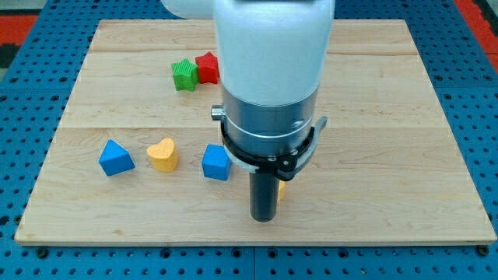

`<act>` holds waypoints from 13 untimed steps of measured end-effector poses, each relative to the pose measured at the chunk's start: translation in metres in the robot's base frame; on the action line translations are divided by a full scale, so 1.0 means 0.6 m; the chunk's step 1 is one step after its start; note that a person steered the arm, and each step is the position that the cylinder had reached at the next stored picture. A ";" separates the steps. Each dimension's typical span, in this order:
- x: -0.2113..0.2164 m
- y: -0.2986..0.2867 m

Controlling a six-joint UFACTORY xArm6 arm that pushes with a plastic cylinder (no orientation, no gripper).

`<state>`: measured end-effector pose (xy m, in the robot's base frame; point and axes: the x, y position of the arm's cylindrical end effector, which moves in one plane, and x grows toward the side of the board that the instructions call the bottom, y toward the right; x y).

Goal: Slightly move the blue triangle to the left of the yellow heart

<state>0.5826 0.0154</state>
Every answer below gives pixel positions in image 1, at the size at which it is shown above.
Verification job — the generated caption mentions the blue pentagon block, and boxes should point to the blue pentagon block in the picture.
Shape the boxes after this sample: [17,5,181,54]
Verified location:
[202,144,232,180]

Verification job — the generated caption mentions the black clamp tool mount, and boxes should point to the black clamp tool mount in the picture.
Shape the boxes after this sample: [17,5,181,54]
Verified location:
[220,116,328,181]

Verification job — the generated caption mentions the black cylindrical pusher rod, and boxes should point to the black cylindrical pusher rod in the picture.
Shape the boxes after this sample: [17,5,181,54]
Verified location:
[250,173,279,222]

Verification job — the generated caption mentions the wooden board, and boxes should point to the wooden board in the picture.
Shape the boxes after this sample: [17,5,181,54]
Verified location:
[16,19,496,247]

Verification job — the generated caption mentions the green star block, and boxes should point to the green star block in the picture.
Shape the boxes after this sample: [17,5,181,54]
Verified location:
[171,58,199,91]

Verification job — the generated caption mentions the blue triangle block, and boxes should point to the blue triangle block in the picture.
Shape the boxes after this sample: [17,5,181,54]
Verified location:
[98,139,135,176]

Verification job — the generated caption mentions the red star block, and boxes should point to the red star block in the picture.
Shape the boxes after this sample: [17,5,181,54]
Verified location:
[195,51,219,84]

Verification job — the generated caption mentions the yellow heart block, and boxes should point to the yellow heart block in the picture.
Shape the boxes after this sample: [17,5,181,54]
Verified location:
[146,138,179,172]

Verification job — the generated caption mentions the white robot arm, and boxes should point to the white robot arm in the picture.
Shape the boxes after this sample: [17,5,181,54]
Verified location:
[163,0,335,222]

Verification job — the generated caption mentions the yellow block behind rod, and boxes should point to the yellow block behind rod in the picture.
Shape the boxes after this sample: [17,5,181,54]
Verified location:
[277,180,286,204]

